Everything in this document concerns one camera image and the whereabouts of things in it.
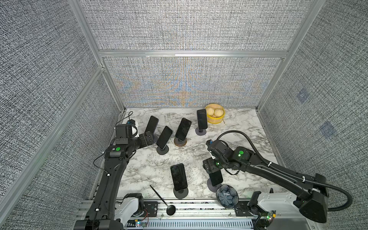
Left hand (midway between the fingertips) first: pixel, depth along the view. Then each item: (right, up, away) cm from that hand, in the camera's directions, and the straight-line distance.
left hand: (149, 135), depth 76 cm
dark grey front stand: (+17, -32, +2) cm, 36 cm away
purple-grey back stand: (+31, 0, +30) cm, 43 cm away
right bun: (+45, +14, +33) cm, 58 cm away
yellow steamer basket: (+40, +9, +31) cm, 52 cm away
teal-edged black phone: (+6, -2, +14) cm, 15 cm away
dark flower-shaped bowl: (+42, -33, 0) cm, 53 cm away
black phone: (+36, -22, 0) cm, 42 cm away
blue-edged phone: (-2, +6, +18) cm, 19 cm away
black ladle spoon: (+12, -37, -3) cm, 39 cm away
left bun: (+39, +16, +33) cm, 54 cm away
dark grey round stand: (+6, -12, +18) cm, 22 cm away
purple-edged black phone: (+31, +9, +22) cm, 39 cm away
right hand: (+32, -13, -1) cm, 35 cm away
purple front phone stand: (+34, -29, +2) cm, 44 cm away
